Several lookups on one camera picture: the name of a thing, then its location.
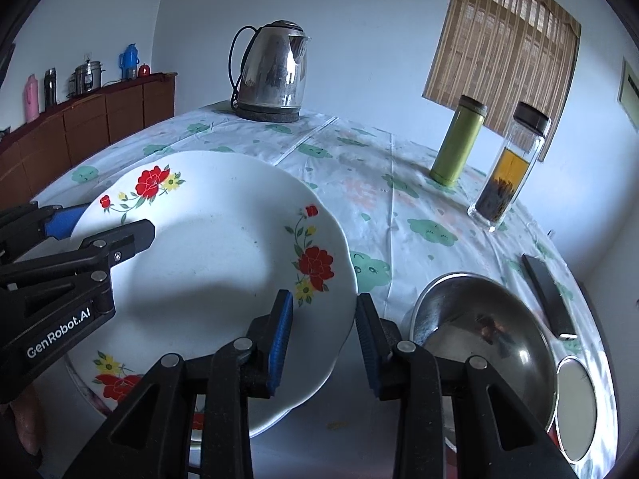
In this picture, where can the glass tea bottle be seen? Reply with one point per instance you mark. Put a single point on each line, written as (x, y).
(506, 174)

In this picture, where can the brown wooden sideboard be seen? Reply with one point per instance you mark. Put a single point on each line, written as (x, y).
(90, 119)

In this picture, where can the bamboo window blind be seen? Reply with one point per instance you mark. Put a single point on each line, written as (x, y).
(504, 45)

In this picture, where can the green thermos bottle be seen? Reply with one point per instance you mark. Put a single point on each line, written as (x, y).
(457, 142)

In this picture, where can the person's left hand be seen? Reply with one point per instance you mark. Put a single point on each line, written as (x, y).
(29, 424)

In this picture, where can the framed wall notice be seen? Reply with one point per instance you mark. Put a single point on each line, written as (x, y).
(630, 97)

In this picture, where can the red flower white plate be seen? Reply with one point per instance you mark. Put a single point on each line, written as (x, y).
(214, 239)

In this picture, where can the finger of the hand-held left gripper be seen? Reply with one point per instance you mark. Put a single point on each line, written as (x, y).
(62, 219)
(130, 237)

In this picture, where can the silver rice cooker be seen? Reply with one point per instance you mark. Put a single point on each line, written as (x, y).
(87, 80)

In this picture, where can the black smartphone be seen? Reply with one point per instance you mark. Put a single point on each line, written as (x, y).
(549, 299)

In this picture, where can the black kettle base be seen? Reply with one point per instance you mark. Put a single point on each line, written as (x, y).
(267, 114)

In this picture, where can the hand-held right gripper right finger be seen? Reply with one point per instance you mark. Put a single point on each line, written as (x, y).
(370, 344)

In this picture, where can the stainless steel electric kettle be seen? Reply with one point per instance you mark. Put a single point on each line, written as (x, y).
(272, 70)

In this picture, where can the black thermos flask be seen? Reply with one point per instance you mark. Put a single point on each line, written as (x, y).
(50, 90)

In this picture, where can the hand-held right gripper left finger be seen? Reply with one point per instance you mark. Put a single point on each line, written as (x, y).
(280, 344)

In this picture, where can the red apple ornament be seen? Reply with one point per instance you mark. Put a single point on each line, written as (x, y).
(144, 70)

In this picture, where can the stainless steel bowl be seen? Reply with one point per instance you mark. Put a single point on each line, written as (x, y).
(489, 329)

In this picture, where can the pink thermos flask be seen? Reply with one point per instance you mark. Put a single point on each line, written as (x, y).
(32, 100)

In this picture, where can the blue thermos jug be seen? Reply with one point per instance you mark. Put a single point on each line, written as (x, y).
(129, 62)

